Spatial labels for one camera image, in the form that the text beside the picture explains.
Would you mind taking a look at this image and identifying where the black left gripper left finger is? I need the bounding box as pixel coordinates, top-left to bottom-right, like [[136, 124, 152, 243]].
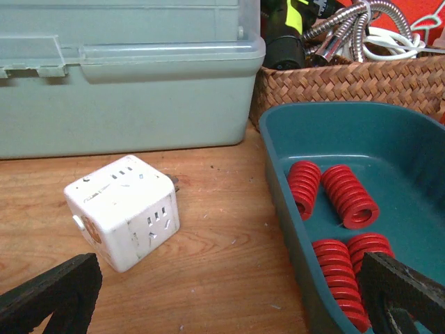
[[1, 253, 102, 333]]

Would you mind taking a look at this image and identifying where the white cube power socket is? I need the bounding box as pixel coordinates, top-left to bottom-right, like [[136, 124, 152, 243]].
[[63, 155, 180, 273]]

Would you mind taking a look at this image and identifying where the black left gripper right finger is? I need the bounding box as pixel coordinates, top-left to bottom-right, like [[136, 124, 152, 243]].
[[359, 253, 444, 333]]

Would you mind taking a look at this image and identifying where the yellow black power drill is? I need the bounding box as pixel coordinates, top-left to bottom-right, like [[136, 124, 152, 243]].
[[263, 1, 307, 71]]

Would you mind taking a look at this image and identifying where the woven wicker basket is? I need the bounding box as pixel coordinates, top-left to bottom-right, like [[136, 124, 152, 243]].
[[250, 52, 444, 126]]

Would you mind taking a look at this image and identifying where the grey plastic storage box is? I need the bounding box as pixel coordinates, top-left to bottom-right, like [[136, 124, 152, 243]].
[[1, 1, 266, 159]]

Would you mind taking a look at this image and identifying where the metal flexible hose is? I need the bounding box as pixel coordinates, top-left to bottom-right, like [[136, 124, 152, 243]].
[[301, 0, 416, 63]]

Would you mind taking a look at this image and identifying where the red spring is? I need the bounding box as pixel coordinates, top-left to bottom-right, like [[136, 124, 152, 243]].
[[321, 164, 380, 230], [311, 239, 371, 333], [287, 160, 321, 221], [346, 232, 395, 276]]

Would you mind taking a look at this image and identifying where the white cable coil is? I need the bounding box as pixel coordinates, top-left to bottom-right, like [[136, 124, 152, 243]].
[[363, 26, 427, 61]]

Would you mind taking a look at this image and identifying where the teal plastic tray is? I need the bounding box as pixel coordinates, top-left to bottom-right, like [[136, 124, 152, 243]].
[[259, 102, 444, 333]]

